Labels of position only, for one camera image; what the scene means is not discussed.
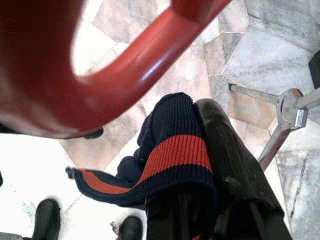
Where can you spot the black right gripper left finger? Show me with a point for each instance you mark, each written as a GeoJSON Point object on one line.
{"type": "Point", "coordinates": [180, 220]}

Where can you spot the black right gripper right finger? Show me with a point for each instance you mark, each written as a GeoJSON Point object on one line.
{"type": "Point", "coordinates": [230, 155]}

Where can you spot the navy knit garment red stripe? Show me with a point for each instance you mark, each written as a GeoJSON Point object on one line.
{"type": "Point", "coordinates": [170, 117]}

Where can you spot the black robot right foot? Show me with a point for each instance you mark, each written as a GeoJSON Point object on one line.
{"type": "Point", "coordinates": [131, 228]}

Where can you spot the black robot foot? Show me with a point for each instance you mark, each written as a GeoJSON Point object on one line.
{"type": "Point", "coordinates": [131, 228]}
{"type": "Point", "coordinates": [46, 220]}

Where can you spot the silver metal clothes rack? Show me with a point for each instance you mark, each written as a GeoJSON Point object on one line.
{"type": "Point", "coordinates": [290, 105]}

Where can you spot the black robot left foot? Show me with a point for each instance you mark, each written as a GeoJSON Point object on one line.
{"type": "Point", "coordinates": [46, 220]}

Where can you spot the red plastic stool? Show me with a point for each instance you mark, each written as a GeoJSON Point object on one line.
{"type": "Point", "coordinates": [37, 87]}

